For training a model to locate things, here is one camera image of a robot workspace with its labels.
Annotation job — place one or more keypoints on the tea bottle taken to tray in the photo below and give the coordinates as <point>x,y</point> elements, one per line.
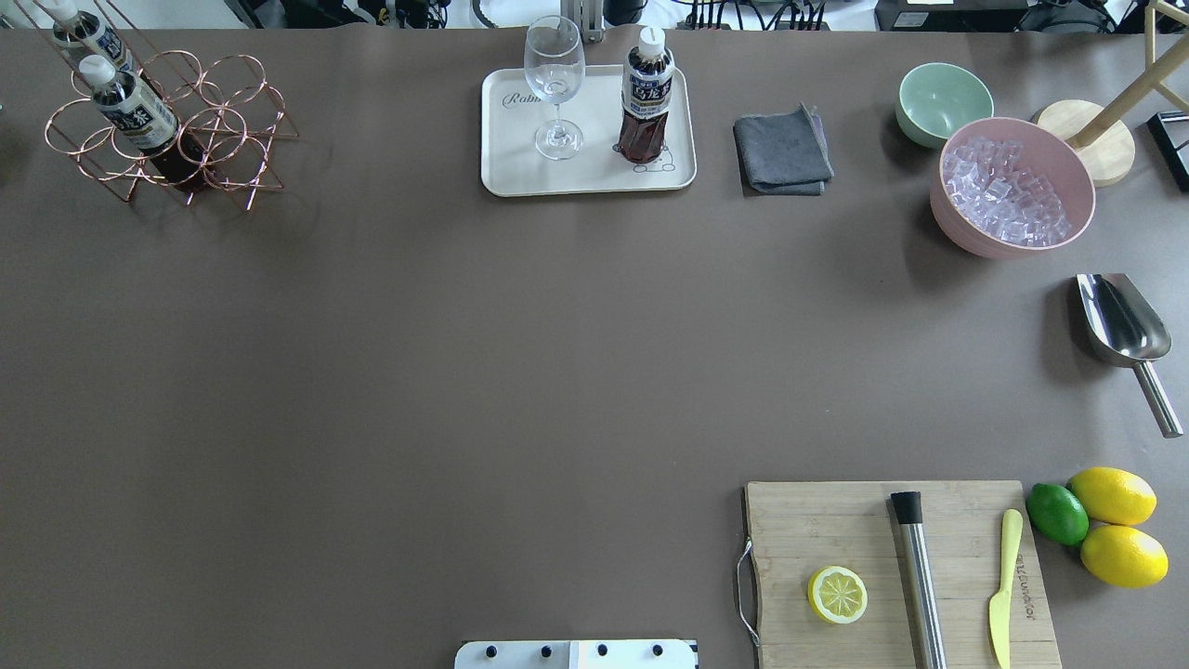
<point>646,90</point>

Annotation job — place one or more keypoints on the copper wire bottle basket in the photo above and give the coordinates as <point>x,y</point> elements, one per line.
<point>230,104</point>

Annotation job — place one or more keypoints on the tea bottle in basket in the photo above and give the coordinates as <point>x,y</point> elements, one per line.
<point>140,114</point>
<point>77,34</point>

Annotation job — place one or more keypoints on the cream rabbit tray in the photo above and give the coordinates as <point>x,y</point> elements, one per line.
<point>510,164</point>

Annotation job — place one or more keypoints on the grey folded cloth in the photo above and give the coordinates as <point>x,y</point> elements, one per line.
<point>784,154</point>

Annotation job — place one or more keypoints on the bamboo cutting board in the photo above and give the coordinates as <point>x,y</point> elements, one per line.
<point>798,528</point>

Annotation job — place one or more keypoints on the clear wine glass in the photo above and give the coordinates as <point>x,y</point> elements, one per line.
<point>554,66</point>

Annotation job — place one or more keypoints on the half lemon slice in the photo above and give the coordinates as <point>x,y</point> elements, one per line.
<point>837,595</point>

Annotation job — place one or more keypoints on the green ceramic bowl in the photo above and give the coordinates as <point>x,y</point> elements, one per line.
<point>936,99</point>

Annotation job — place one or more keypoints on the pink bowl of ice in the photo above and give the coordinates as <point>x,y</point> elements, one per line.
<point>1006,188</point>

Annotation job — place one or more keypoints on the steel muddler black tip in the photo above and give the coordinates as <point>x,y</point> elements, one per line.
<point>923,601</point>

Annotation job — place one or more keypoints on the yellow plastic knife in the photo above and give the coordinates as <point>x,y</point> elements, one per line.
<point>1000,604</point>

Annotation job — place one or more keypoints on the green lime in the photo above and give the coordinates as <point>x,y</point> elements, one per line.
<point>1057,514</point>

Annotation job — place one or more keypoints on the steel ice scoop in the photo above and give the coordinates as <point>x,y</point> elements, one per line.
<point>1127,332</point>

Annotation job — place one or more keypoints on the yellow lemon upper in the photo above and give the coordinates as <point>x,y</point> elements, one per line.
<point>1114,495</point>

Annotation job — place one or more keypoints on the yellow lemon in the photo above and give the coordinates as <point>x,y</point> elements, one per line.
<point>1114,495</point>
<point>1124,557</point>

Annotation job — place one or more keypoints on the wooden cup tree stand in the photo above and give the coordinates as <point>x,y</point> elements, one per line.
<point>1103,144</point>

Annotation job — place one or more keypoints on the yellow lemon lower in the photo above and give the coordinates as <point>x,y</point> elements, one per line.
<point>1124,557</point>

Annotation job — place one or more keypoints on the black glass rack tray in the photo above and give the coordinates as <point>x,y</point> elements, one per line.
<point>1173,152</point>

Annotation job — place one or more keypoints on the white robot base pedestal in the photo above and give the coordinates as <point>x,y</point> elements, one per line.
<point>579,653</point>

